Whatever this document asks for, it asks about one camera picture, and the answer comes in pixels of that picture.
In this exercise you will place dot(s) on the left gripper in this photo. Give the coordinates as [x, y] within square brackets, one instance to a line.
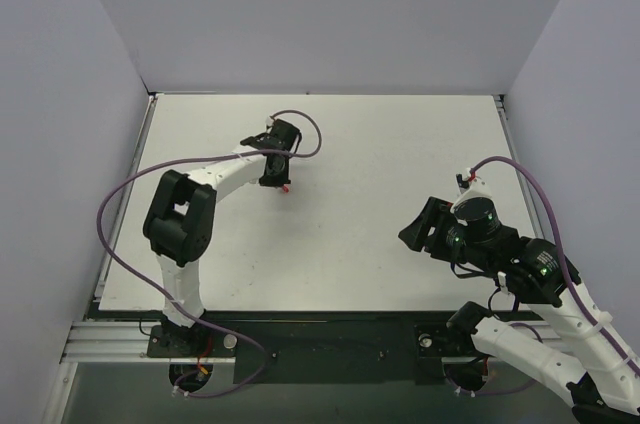
[275, 180]

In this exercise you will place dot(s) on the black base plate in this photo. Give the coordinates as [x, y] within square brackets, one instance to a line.
[287, 347]

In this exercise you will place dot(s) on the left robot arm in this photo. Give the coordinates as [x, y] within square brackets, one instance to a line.
[179, 228]

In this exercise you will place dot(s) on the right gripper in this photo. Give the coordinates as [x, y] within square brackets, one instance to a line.
[436, 230]

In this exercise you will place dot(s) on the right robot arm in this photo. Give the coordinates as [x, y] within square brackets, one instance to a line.
[598, 383]

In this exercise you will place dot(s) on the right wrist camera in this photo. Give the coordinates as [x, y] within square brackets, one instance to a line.
[470, 187]

